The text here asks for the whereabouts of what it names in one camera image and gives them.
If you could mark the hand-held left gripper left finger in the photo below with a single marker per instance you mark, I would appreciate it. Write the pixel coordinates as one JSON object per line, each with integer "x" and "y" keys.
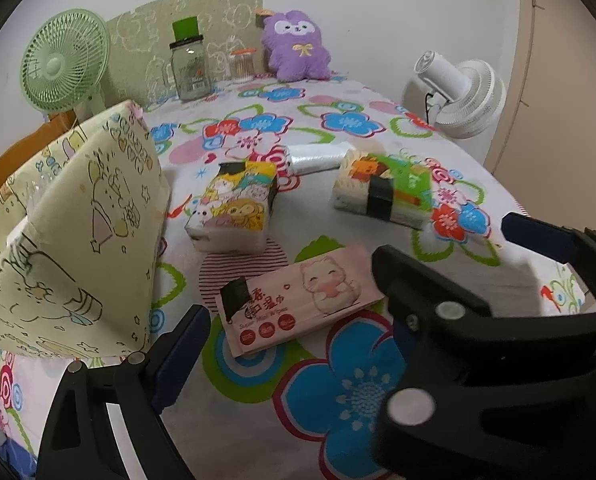
{"x": 175, "y": 375}

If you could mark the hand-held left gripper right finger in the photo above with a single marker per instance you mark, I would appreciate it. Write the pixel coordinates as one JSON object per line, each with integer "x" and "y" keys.
{"x": 406, "y": 340}

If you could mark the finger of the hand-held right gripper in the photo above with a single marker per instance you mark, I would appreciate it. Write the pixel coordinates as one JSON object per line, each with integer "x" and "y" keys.
{"x": 542, "y": 235}
{"x": 502, "y": 385}

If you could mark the pink wet wipes pack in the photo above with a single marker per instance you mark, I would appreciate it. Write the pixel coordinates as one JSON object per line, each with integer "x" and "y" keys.
{"x": 303, "y": 295}

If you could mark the green orange tissue pack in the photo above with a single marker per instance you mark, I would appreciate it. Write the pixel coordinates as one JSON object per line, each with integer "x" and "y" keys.
{"x": 377, "y": 190}

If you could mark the yellow printed fabric storage box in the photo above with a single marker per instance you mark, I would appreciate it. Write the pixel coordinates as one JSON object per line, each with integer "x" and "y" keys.
{"x": 78, "y": 240}

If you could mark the cartoon printed tissue pack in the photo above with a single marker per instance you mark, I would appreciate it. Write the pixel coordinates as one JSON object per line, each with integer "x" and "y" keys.
{"x": 233, "y": 210}

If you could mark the white plastic bag roll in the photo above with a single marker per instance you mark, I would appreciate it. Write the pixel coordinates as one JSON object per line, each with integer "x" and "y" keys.
{"x": 318, "y": 159}

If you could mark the beige door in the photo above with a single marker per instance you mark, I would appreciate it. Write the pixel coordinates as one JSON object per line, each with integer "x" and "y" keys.
{"x": 567, "y": 85}

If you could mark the white standing fan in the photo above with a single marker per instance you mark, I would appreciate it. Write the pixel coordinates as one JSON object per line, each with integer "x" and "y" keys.
{"x": 470, "y": 100}

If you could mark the blue bedsheet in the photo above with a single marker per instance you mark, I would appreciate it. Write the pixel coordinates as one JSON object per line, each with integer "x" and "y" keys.
{"x": 15, "y": 457}

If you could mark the wooden bed headboard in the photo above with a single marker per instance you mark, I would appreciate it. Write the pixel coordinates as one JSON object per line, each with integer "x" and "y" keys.
{"x": 8, "y": 160}

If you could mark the glass jar mug green lid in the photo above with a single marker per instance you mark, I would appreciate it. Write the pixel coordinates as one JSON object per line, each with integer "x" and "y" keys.
{"x": 190, "y": 70}

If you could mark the purple plush bunny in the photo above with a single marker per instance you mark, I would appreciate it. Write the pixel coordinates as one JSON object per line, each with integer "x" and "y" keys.
{"x": 295, "y": 50}

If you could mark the small clear jar orange lid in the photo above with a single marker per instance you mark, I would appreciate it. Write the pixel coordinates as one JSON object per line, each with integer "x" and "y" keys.
{"x": 242, "y": 67}

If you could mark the green desk fan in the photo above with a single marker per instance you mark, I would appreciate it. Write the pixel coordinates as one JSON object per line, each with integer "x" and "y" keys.
{"x": 53, "y": 65}

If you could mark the green printed board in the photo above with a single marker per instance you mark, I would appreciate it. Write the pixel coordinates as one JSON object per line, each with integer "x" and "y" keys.
{"x": 143, "y": 35}

